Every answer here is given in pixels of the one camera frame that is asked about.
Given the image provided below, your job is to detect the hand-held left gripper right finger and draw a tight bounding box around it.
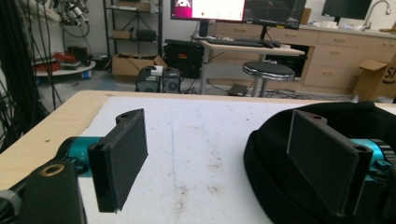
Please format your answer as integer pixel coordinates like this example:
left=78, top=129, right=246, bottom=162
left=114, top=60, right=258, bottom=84
left=286, top=109, right=396, bottom=217

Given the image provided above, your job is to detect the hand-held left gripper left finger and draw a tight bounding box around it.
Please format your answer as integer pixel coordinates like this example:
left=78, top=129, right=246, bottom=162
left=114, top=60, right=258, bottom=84
left=59, top=107, right=149, bottom=215

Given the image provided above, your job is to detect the black beanie hat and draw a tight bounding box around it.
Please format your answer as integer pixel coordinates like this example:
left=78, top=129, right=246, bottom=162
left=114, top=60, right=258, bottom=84
left=243, top=101, right=396, bottom=224

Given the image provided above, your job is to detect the tall cardboard box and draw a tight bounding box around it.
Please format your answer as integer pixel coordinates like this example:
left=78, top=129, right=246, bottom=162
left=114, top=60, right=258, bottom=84
left=352, top=52, right=396, bottom=102

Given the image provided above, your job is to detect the black computer tower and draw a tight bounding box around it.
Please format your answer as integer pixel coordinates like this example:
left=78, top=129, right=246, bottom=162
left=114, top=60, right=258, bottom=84
left=135, top=65, right=182, bottom=94

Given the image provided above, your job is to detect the wooden cabinet with drawers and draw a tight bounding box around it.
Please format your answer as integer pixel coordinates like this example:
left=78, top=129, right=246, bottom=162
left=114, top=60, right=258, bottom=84
left=208, top=21, right=396, bottom=96

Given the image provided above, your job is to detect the open cardboard box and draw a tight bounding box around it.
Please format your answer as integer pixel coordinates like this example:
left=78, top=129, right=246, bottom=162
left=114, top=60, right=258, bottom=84
left=111, top=53, right=168, bottom=77

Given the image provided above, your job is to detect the round black stool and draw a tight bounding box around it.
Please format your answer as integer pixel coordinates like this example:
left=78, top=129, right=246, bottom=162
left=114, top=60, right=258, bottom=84
left=242, top=61, right=296, bottom=98

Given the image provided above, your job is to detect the round white table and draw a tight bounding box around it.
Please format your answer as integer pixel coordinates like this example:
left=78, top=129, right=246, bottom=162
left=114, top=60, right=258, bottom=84
left=35, top=61, right=97, bottom=80

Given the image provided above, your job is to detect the black flat device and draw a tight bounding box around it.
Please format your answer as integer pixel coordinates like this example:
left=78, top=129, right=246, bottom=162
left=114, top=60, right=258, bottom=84
left=227, top=83, right=250, bottom=97

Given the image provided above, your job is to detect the black equipment case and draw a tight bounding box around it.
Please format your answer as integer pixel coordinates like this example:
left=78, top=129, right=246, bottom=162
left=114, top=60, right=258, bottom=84
left=163, top=38, right=205, bottom=78

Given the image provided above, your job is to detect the light wooden desk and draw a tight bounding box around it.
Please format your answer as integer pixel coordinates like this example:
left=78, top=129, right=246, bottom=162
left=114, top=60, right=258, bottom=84
left=199, top=39, right=306, bottom=95

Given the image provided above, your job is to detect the black metal shelf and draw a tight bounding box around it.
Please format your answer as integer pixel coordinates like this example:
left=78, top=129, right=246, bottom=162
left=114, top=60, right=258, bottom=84
left=103, top=0, right=164, bottom=60

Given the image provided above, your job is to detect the black keyboard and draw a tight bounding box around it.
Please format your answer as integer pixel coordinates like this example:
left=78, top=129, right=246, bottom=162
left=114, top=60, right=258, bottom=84
left=205, top=36, right=282, bottom=49

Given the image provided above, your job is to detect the small dark monitor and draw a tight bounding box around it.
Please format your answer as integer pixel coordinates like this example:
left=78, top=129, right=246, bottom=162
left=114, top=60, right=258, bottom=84
left=321, top=0, right=374, bottom=21

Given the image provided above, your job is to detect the chrome faucet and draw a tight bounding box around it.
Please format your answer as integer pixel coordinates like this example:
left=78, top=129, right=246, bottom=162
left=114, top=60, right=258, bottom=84
left=361, top=0, right=392, bottom=32

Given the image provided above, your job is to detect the large monitor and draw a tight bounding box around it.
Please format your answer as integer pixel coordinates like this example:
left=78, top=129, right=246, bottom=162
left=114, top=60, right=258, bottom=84
left=170, top=0, right=247, bottom=23

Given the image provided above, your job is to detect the bundle of black cables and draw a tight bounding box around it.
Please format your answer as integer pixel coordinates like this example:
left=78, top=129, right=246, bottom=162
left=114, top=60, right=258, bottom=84
left=0, top=0, right=64, bottom=153

